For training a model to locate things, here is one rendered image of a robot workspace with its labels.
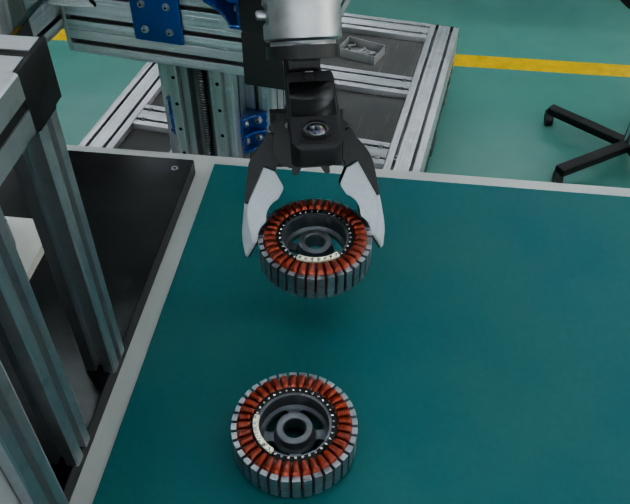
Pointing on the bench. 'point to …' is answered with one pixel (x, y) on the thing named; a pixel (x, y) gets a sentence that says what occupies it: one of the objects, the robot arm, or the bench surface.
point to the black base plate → (94, 402)
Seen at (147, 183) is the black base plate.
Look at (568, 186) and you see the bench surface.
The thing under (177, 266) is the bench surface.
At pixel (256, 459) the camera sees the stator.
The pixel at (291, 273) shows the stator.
